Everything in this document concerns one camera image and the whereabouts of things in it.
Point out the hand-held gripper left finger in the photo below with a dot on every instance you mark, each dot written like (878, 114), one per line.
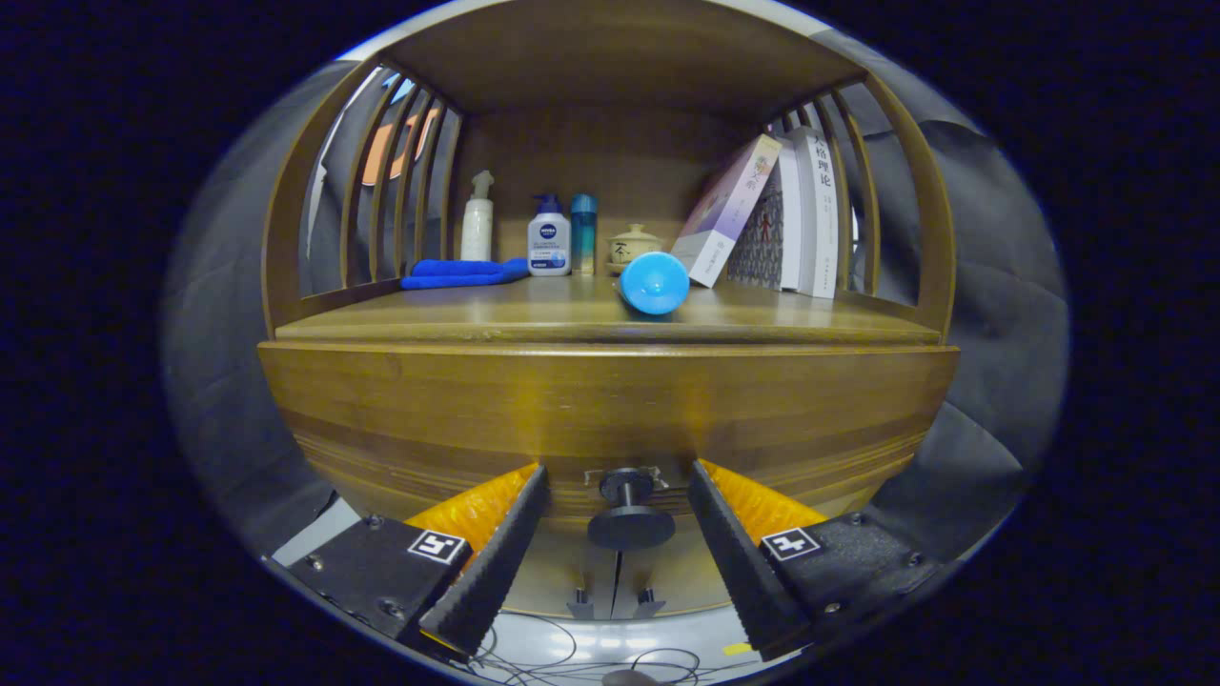
(496, 572)

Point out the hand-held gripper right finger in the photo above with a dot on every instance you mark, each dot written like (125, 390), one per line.
(743, 572)

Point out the black drawer knob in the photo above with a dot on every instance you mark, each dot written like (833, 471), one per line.
(629, 519)

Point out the blue cosmetic tube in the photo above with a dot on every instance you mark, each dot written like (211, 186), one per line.
(654, 283)

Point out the wooden cabinet door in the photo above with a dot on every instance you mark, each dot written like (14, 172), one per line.
(562, 581)
(677, 576)

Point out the wooden countertop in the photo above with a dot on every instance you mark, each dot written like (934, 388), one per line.
(534, 310)

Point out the wooden cabinet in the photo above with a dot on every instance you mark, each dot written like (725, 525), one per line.
(610, 57)

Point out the blue folded cloth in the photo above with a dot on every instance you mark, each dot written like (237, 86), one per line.
(462, 273)

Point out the patterned cover book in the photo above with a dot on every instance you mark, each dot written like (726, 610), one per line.
(760, 243)

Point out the white blue-capped lotion bottle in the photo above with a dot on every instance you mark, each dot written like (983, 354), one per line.
(549, 243)

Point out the white pump bottle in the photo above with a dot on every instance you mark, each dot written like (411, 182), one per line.
(477, 229)

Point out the beige lidded tea cup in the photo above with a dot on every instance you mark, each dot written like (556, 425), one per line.
(631, 246)

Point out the slim teal bottle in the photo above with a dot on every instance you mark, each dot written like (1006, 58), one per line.
(583, 233)

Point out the purple cover book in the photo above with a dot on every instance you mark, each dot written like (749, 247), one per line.
(726, 210)

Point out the thick white book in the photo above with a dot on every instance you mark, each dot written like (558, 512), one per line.
(822, 210)

